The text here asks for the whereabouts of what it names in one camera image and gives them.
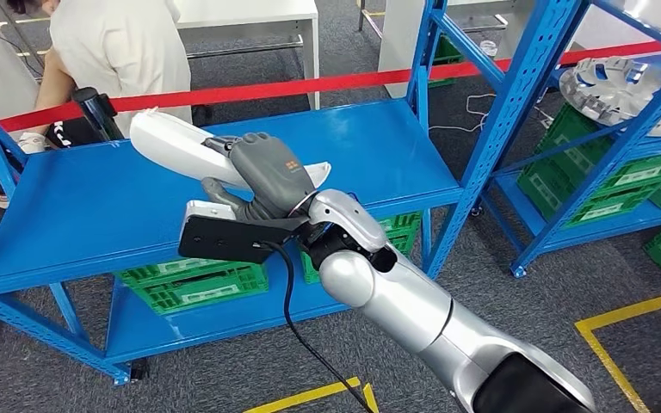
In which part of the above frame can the black belt stanchion post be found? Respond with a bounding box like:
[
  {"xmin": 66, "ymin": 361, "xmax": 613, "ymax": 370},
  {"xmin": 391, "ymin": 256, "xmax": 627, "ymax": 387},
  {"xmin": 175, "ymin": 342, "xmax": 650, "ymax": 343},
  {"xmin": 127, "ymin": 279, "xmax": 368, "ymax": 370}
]
[{"xmin": 71, "ymin": 86, "xmax": 125, "ymax": 144}]

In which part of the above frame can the white table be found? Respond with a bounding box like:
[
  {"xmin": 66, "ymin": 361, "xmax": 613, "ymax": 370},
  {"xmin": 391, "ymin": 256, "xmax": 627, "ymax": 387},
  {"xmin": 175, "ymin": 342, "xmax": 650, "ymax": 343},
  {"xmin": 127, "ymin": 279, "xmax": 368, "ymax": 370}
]
[{"xmin": 173, "ymin": 0, "xmax": 321, "ymax": 110}]

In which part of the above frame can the white curved plastic part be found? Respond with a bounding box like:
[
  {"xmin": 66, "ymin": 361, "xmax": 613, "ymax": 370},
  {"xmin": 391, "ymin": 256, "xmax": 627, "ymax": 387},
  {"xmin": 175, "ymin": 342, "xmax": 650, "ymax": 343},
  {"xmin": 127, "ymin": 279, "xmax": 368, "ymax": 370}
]
[{"xmin": 129, "ymin": 108, "xmax": 333, "ymax": 192}]

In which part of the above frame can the yellow floor tape square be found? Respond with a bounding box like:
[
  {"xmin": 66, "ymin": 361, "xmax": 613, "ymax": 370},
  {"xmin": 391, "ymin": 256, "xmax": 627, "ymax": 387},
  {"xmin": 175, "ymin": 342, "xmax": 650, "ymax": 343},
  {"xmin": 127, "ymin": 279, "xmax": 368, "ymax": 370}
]
[
  {"xmin": 244, "ymin": 376, "xmax": 380, "ymax": 413},
  {"xmin": 574, "ymin": 292, "xmax": 661, "ymax": 413}
]

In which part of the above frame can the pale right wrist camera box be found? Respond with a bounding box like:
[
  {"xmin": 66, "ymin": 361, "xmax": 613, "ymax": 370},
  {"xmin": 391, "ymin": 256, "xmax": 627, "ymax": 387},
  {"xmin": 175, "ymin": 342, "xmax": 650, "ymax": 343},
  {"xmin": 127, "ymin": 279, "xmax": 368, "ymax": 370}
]
[{"xmin": 184, "ymin": 199, "xmax": 239, "ymax": 222}]

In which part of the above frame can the black camera cable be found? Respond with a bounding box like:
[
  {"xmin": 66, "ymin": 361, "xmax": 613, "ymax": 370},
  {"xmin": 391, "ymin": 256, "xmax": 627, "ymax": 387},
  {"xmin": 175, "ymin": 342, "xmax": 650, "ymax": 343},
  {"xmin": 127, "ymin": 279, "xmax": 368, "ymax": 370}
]
[{"xmin": 261, "ymin": 242, "xmax": 374, "ymax": 413}]

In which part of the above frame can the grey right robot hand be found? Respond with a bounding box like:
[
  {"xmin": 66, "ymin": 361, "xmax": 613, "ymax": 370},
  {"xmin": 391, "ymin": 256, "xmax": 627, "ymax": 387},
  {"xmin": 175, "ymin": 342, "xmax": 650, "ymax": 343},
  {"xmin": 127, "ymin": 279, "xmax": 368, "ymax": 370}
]
[{"xmin": 201, "ymin": 132, "xmax": 318, "ymax": 222}]

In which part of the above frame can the red barrier belt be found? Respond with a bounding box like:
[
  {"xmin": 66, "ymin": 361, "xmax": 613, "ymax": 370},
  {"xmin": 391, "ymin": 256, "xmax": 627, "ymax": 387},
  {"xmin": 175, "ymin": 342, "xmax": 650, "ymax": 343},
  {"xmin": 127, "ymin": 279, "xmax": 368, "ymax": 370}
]
[{"xmin": 0, "ymin": 36, "xmax": 661, "ymax": 141}]

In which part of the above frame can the blue metal shelf rack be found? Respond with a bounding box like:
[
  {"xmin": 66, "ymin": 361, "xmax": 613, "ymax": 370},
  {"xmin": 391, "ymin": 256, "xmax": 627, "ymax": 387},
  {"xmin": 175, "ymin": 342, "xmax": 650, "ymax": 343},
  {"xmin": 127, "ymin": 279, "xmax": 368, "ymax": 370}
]
[
  {"xmin": 470, "ymin": 0, "xmax": 661, "ymax": 280},
  {"xmin": 0, "ymin": 0, "xmax": 588, "ymax": 387}
]

